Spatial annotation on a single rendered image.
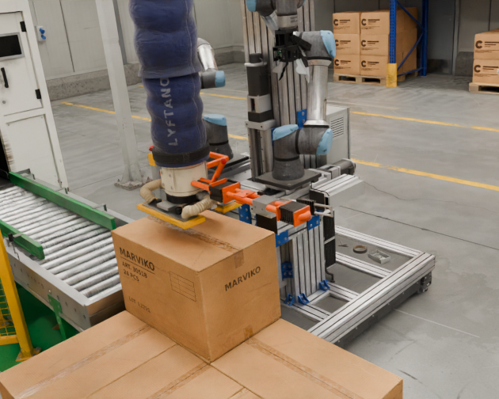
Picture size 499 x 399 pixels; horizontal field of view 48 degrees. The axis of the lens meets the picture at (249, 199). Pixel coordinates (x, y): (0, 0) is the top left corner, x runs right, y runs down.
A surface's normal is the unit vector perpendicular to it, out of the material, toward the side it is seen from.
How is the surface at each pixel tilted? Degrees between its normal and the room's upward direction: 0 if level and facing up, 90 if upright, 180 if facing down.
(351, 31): 92
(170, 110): 70
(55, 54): 90
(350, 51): 94
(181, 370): 0
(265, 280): 90
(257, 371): 0
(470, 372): 0
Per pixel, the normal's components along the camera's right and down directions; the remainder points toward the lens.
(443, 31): -0.72, 0.31
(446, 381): -0.08, -0.93
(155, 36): -0.11, 0.11
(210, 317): 0.70, 0.21
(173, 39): 0.38, 0.06
